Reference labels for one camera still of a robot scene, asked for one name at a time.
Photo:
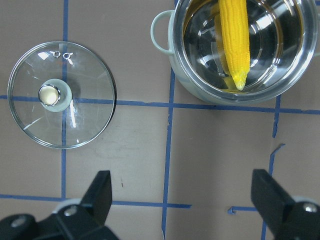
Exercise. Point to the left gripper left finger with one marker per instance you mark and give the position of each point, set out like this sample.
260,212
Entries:
80,219

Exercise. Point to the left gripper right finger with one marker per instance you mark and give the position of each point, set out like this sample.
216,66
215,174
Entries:
287,217

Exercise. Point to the glass pot lid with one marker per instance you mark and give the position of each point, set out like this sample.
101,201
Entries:
61,94

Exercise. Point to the yellow corn cob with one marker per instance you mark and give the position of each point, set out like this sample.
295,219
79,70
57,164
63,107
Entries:
235,39

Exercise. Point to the pale green steel pot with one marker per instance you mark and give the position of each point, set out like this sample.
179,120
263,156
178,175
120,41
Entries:
283,38

